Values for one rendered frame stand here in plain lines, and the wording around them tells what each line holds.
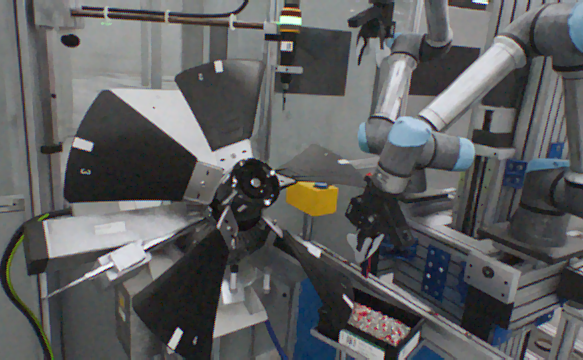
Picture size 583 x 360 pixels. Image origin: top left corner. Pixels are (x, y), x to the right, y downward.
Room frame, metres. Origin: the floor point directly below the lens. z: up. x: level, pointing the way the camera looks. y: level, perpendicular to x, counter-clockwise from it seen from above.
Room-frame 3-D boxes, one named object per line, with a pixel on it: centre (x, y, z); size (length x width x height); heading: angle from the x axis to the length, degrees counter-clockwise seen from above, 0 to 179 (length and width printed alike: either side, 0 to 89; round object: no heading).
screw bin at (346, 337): (0.97, -0.24, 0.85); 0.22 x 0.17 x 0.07; 53
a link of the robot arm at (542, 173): (1.18, -0.72, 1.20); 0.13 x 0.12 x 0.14; 18
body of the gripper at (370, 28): (1.50, -0.25, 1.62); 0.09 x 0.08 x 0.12; 127
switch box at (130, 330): (1.11, 0.41, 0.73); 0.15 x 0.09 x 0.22; 37
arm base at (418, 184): (1.60, -0.45, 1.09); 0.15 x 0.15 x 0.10
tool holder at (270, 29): (0.98, 0.03, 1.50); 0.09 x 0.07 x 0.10; 72
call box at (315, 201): (1.44, -0.08, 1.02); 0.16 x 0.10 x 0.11; 37
